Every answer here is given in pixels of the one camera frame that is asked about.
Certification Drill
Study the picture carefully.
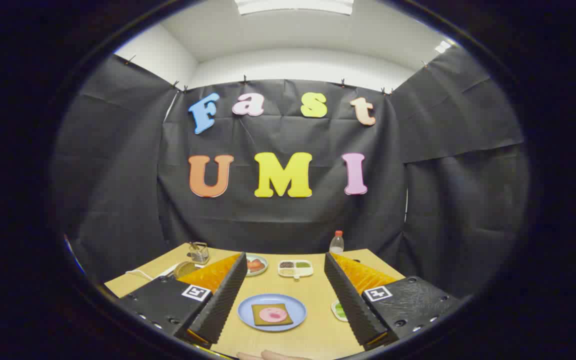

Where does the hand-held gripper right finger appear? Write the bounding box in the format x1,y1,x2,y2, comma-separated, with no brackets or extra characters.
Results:
324,251,462,351

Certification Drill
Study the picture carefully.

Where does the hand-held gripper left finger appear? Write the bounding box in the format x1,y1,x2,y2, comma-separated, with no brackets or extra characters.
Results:
117,251,249,350

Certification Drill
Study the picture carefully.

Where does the white square plate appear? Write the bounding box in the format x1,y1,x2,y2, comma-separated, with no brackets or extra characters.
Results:
331,299,351,323

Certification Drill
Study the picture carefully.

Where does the blue round plate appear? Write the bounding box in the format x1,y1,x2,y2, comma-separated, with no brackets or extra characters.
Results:
237,293,308,332

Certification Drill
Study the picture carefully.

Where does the square toast slice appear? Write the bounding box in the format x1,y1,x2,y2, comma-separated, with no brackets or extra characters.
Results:
251,303,294,327

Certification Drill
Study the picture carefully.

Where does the pink ham slice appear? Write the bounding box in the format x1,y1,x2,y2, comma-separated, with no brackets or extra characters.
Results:
259,307,289,323

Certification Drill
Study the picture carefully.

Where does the pale green round plate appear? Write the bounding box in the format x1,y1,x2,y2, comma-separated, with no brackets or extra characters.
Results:
244,253,269,277

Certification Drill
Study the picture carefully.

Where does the white toaster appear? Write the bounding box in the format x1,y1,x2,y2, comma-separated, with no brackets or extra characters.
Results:
160,261,204,281

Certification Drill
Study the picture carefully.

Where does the white divided seasoning tray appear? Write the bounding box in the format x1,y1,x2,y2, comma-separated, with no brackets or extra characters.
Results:
277,259,314,279

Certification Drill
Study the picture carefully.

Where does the black backdrop cloth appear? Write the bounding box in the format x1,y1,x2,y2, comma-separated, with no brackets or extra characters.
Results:
50,46,531,301

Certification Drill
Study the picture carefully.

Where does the rectangular ceiling light panel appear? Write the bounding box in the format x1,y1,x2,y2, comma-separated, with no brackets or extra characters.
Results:
234,0,355,16

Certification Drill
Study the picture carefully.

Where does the metal wire utensil basket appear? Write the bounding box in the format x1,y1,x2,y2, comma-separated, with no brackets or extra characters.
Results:
188,241,210,265

